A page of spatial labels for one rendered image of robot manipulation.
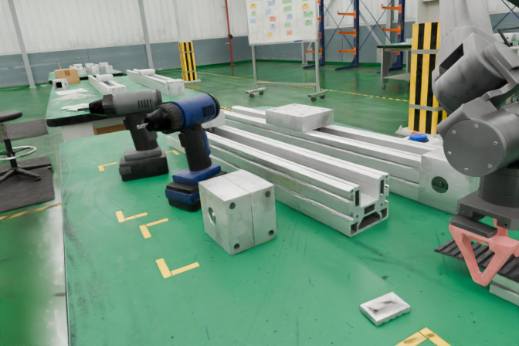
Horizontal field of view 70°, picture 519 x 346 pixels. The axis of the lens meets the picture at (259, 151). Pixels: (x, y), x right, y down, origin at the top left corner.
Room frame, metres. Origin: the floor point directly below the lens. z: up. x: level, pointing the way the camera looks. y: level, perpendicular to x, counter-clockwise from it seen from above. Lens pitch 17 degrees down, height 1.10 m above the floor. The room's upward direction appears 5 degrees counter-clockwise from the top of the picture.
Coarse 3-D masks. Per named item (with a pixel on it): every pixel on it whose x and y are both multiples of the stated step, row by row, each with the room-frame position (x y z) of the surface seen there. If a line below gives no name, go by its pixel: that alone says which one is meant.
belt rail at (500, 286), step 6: (498, 276) 0.37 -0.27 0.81; (498, 282) 0.37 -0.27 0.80; (504, 282) 0.37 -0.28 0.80; (510, 282) 0.36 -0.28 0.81; (516, 282) 0.36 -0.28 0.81; (492, 288) 0.38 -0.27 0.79; (498, 288) 0.37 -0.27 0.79; (504, 288) 0.37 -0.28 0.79; (510, 288) 0.36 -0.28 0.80; (516, 288) 0.35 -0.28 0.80; (498, 294) 0.37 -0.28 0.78; (504, 294) 0.36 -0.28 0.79; (510, 294) 0.36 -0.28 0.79; (516, 294) 0.36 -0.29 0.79; (510, 300) 0.36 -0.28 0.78; (516, 300) 0.35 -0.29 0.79
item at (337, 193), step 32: (224, 128) 1.01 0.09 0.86; (224, 160) 0.89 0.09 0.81; (256, 160) 0.74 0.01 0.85; (288, 160) 0.77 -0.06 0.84; (320, 160) 0.68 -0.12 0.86; (288, 192) 0.66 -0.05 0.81; (320, 192) 0.58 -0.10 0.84; (352, 192) 0.53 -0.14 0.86; (384, 192) 0.58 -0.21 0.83; (352, 224) 0.55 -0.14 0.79
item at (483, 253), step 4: (480, 248) 0.42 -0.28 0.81; (484, 248) 0.42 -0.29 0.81; (488, 248) 0.42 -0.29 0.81; (476, 252) 0.42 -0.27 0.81; (480, 252) 0.41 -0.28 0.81; (484, 252) 0.42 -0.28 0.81; (488, 252) 0.41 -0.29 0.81; (492, 252) 0.41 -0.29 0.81; (476, 256) 0.41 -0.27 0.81; (480, 256) 0.40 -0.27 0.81; (484, 256) 0.40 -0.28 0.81; (488, 256) 0.40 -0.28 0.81; (464, 260) 0.40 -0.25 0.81; (480, 260) 0.40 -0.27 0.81; (484, 260) 0.40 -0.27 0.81; (480, 264) 0.39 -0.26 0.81
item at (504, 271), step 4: (512, 260) 0.39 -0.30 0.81; (516, 260) 0.39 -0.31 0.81; (508, 264) 0.38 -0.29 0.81; (512, 264) 0.38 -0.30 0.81; (516, 264) 0.38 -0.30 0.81; (504, 268) 0.38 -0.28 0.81; (508, 268) 0.37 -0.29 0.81; (512, 268) 0.38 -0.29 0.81; (516, 268) 0.38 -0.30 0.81; (500, 272) 0.37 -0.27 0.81; (504, 272) 0.37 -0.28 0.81; (508, 272) 0.37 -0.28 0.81; (512, 272) 0.37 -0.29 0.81; (516, 272) 0.37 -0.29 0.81; (504, 276) 0.36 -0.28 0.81; (508, 276) 0.36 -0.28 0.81; (512, 276) 0.36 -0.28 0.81; (516, 276) 0.36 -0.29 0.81
